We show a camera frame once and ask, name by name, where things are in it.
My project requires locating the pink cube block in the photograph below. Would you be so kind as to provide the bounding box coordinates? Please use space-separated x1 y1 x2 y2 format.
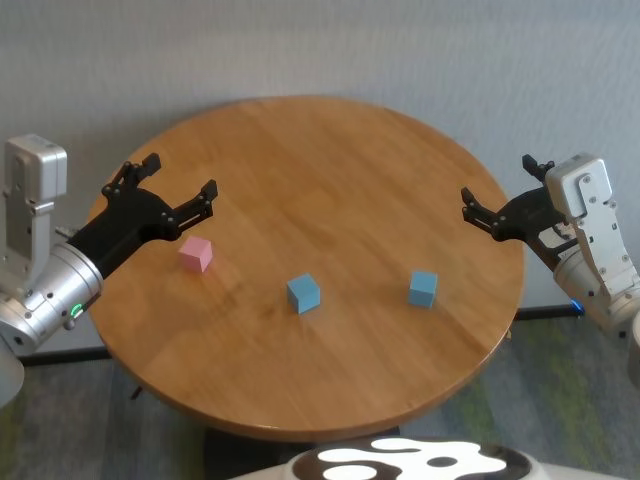
178 236 214 274

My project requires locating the blue cube block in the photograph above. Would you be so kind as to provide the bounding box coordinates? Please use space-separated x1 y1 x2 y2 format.
286 272 322 316
407 271 439 308

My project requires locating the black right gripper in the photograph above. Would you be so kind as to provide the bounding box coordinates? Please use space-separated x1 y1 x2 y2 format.
459 154 576 271

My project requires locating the black floor bar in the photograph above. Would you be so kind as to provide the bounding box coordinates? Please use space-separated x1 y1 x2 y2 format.
22 346 112 368
514 303 584 322

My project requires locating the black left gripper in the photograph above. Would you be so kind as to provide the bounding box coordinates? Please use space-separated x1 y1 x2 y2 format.
67 152 220 279

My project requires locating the white black robot torso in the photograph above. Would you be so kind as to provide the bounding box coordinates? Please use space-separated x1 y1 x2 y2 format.
229 437 640 480

